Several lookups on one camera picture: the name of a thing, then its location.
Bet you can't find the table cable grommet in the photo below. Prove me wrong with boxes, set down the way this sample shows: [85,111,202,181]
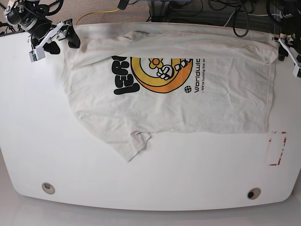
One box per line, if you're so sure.
[42,183,55,195]
[247,187,261,200]

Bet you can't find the yellow cable on floor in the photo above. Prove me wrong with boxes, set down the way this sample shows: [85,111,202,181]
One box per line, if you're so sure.
[75,8,119,25]

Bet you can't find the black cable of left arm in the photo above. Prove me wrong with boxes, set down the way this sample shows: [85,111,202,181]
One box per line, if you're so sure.
[231,0,283,38]

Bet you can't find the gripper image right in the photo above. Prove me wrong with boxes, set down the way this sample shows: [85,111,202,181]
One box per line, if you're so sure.
[278,32,301,62]

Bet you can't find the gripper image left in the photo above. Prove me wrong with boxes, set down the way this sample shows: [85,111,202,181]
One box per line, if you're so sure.
[25,20,80,55]

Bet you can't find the right table cable grommet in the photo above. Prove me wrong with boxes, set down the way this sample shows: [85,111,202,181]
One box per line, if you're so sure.
[247,187,261,200]

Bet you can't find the white T-shirt with LeRobot print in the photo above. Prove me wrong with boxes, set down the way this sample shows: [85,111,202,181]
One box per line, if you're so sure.
[61,24,278,161]

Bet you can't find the left table cable grommet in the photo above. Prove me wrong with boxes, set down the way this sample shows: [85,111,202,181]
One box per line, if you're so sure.
[42,183,55,195]

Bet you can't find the black tripod and cables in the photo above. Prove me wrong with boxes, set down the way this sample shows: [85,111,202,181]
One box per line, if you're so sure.
[0,0,64,36]

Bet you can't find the red tape rectangle marker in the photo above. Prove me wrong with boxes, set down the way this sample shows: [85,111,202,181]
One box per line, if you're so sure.
[266,131,287,166]

